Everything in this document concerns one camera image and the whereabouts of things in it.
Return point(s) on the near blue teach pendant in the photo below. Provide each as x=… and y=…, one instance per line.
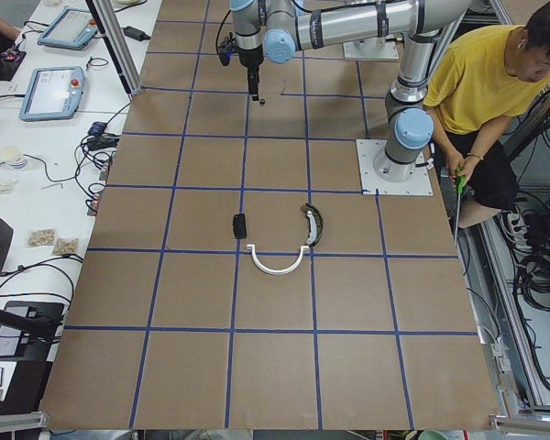
x=53, y=93

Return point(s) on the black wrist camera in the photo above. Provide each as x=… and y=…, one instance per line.
x=226, y=49

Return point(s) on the white curved plastic arc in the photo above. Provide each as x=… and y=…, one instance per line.
x=277, y=265

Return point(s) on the black power adapter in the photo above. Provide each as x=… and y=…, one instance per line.
x=135, y=33

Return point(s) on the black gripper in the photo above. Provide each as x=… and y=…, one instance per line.
x=247, y=58

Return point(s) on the blue teach pendant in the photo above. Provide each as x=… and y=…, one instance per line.
x=72, y=29
x=53, y=93

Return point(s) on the person in yellow shirt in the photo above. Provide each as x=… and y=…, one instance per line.
x=486, y=78

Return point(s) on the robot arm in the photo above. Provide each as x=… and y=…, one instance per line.
x=275, y=30
x=411, y=127

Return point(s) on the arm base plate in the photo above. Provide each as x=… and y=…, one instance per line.
x=371, y=49
x=379, y=175

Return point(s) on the small black flat part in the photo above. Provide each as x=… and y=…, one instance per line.
x=239, y=226

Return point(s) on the green handled screwdriver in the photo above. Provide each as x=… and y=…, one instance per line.
x=460, y=184

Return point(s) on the dark green curved brake shoe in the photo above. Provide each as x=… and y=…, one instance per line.
x=315, y=223

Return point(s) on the aluminium frame post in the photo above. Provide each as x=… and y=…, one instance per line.
x=114, y=39

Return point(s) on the white paper cup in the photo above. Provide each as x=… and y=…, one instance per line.
x=13, y=157

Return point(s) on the far blue teach pendant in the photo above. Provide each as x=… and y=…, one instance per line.
x=72, y=29

